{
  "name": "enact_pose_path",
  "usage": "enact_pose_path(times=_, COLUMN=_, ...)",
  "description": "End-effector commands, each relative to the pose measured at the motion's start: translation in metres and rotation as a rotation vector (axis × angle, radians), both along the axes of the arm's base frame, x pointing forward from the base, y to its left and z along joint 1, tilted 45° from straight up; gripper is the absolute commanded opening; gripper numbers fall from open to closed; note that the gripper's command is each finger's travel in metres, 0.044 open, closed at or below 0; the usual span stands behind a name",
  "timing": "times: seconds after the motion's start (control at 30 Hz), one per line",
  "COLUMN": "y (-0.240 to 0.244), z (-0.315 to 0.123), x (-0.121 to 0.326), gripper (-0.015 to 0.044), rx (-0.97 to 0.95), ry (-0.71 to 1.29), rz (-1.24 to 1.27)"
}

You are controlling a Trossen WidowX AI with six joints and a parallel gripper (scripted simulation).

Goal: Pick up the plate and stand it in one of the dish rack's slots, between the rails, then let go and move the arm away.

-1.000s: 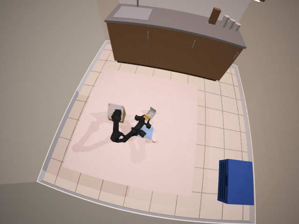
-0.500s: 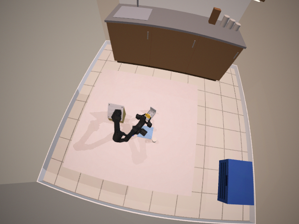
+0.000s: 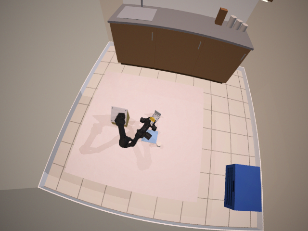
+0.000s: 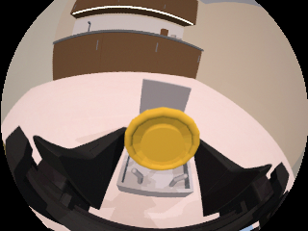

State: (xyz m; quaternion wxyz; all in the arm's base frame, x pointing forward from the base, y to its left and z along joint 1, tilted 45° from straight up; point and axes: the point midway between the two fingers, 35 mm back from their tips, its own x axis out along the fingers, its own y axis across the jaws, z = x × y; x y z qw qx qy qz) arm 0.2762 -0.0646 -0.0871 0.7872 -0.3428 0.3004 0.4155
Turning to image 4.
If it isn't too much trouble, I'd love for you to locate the light blue flat mat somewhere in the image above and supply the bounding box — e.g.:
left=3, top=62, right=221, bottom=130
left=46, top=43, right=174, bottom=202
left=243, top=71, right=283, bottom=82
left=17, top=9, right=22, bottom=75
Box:
left=240, top=224, right=254, bottom=231

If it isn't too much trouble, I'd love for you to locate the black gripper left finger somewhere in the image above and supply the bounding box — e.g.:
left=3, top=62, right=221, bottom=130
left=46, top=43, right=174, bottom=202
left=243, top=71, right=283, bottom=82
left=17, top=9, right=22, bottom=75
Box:
left=34, top=127, right=127, bottom=209

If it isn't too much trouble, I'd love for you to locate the yellow plate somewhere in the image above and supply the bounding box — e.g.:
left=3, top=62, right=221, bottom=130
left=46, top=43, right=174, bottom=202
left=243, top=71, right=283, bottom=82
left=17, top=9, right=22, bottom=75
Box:
left=124, top=107, right=200, bottom=170

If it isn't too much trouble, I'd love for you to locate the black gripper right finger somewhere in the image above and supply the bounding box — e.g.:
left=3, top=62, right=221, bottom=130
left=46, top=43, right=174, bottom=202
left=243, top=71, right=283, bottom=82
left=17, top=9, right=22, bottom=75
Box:
left=193, top=139, right=273, bottom=217

